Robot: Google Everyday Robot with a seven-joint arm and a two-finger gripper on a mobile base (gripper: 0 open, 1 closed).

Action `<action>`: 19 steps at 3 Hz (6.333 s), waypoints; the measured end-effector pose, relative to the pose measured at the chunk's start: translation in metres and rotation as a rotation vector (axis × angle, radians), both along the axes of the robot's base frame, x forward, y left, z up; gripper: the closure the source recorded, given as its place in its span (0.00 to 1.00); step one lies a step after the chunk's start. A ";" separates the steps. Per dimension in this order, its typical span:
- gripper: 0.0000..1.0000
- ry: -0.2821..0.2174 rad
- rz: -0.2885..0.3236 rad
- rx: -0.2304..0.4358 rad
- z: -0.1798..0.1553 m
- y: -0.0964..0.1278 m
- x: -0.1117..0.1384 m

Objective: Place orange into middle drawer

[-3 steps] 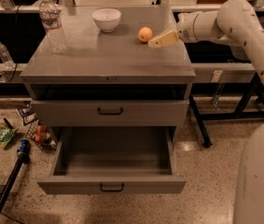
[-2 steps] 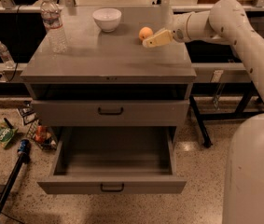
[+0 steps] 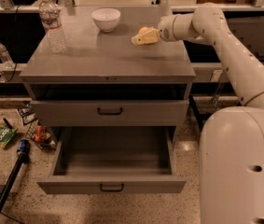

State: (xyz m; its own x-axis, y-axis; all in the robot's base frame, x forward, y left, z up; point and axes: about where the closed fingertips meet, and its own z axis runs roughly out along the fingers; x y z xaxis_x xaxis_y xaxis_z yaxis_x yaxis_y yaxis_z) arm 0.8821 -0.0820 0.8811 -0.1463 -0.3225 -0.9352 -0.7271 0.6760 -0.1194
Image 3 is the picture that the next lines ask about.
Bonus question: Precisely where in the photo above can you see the open grey lower drawer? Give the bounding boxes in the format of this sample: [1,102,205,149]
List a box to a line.
[37,126,186,194]

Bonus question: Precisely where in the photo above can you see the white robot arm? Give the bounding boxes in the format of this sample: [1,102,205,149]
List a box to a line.
[132,3,264,224]

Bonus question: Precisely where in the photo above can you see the black pole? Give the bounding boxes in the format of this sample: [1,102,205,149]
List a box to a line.
[0,153,29,214]

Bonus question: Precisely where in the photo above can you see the small clear water bottle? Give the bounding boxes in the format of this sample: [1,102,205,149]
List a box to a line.
[0,42,14,69]

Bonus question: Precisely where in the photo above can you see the wire basket with items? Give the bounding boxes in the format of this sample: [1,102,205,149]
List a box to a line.
[25,120,56,150]

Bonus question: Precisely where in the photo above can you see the black snack packet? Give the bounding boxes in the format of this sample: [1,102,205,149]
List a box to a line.
[16,101,38,126]

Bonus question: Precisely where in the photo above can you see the grey tray table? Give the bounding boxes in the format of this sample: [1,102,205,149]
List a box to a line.
[228,16,264,60]

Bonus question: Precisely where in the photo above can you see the grey metal drawer cabinet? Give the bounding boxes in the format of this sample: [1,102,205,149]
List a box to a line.
[20,5,197,147]

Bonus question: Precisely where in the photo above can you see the green snack bag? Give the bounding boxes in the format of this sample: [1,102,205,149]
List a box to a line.
[0,122,17,148]

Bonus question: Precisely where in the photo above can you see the closed grey upper drawer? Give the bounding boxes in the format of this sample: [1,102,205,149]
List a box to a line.
[31,100,188,127]

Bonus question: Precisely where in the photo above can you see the white ceramic bowl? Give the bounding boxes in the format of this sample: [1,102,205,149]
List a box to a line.
[91,8,121,32]

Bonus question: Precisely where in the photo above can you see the black stand frame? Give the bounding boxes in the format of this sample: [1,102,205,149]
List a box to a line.
[188,95,217,131]

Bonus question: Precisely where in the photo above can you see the blue soda can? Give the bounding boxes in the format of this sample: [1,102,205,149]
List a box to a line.
[17,139,30,157]

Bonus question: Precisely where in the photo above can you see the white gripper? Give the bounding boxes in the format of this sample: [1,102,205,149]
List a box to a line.
[132,17,176,45]

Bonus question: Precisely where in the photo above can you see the large clear water bottle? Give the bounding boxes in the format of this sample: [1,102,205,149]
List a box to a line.
[39,0,66,53]

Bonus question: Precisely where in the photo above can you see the orange fruit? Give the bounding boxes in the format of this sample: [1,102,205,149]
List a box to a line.
[138,27,148,35]

